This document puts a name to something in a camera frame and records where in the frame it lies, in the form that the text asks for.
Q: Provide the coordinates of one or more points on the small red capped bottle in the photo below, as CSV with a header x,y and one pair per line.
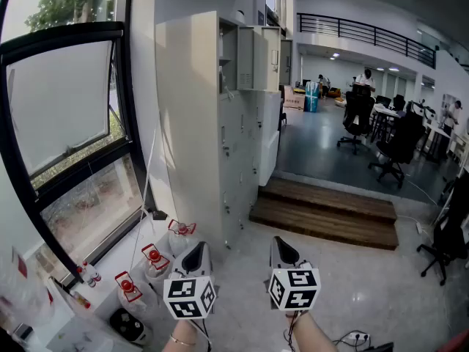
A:
x,y
87,279
94,274

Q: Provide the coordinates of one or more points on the white office desk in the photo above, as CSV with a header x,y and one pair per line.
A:
x,y
384,111

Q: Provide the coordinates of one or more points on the black framed window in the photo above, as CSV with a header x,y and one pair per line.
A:
x,y
55,105

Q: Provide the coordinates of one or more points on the person's right forearm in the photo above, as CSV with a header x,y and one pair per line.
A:
x,y
311,336

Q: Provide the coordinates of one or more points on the person's left forearm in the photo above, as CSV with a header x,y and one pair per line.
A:
x,y
187,326

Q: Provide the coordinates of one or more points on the black balcony railing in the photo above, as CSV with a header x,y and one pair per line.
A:
x,y
299,22

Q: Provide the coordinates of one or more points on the white equipment housing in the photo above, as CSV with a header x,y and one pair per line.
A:
x,y
269,141

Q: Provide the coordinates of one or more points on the grey cabinet door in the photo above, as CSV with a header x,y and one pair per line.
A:
x,y
245,57
266,75

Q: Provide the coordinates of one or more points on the clear plastic bag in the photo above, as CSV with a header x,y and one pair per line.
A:
x,y
25,295

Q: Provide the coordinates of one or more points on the black white round device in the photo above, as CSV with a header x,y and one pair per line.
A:
x,y
126,323

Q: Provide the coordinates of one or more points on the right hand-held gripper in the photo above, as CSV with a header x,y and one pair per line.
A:
x,y
293,288

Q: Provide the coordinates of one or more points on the small amber bottle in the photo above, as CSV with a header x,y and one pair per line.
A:
x,y
81,300

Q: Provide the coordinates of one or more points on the white dome camera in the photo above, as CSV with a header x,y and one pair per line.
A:
x,y
241,16

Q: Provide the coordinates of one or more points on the white power strip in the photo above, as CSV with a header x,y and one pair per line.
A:
x,y
357,336
420,227

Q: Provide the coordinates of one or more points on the black power adapter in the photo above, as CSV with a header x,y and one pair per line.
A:
x,y
159,215

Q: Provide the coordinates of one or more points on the cardboard box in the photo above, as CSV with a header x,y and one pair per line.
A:
x,y
293,99

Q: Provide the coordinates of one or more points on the wooden steps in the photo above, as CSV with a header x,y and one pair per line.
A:
x,y
322,215

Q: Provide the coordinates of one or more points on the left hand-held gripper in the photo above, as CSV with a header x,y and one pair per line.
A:
x,y
183,295

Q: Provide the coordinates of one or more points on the grey metal cabinet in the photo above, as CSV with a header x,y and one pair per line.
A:
x,y
190,123

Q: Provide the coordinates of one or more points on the blue white wrapped package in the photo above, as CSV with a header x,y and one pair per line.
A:
x,y
312,97

